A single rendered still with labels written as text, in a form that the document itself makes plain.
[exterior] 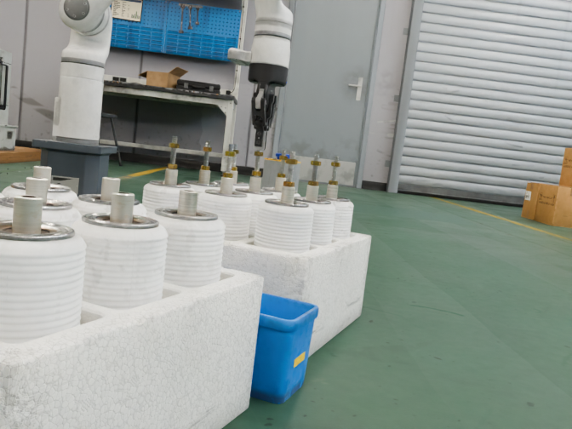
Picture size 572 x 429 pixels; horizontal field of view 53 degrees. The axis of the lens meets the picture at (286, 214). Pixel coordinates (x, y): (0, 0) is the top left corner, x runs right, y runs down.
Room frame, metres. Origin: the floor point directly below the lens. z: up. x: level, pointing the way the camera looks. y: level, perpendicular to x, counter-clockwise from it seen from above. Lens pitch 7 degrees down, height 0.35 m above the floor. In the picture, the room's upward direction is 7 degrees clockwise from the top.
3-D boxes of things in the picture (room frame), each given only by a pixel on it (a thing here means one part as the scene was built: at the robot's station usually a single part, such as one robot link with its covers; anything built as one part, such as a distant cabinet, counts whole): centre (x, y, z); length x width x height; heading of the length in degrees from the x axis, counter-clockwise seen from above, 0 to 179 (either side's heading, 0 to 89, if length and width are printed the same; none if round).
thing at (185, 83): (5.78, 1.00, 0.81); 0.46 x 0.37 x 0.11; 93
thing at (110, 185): (0.74, 0.23, 0.26); 0.02 x 0.02 x 0.03
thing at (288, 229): (0.98, 0.00, 0.16); 0.10 x 0.10 x 0.18
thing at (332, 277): (1.13, 0.06, 0.09); 0.39 x 0.39 x 0.18; 68
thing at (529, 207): (4.80, -2.13, 0.15); 0.30 x 0.24 x 0.30; 92
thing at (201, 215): (0.69, 0.12, 0.25); 0.08 x 0.08 x 0.01
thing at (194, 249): (0.69, 0.12, 0.16); 0.10 x 0.10 x 0.18
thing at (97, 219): (0.58, 0.17, 0.25); 0.08 x 0.08 x 0.01
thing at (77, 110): (1.31, 0.49, 0.39); 0.09 x 0.09 x 0.17; 3
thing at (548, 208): (4.47, -2.10, 0.15); 0.30 x 0.24 x 0.30; 2
